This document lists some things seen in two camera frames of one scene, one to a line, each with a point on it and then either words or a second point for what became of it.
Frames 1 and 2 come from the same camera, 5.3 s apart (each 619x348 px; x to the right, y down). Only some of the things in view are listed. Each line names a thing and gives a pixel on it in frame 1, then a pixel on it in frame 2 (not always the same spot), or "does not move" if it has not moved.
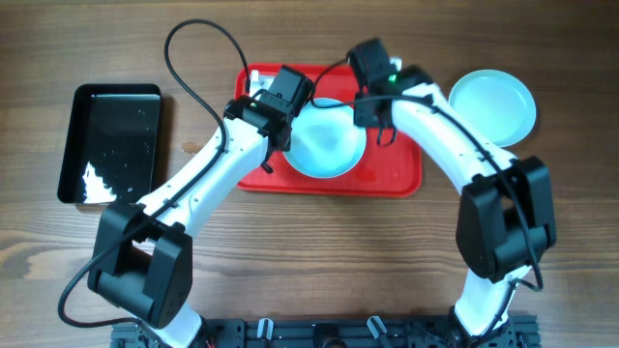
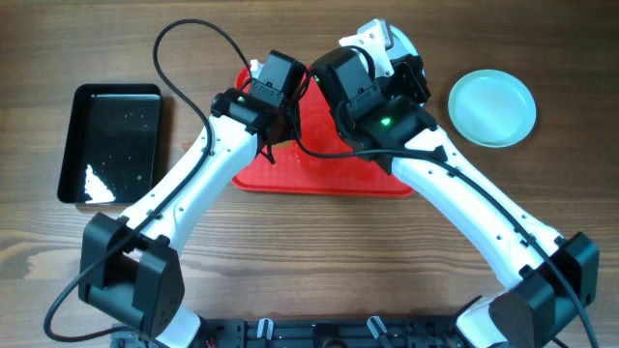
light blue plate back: x=497 y=102 does not move
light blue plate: x=499 y=102 does not move
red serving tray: x=387 y=170 does not move
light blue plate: x=325 y=142 to x=402 y=44
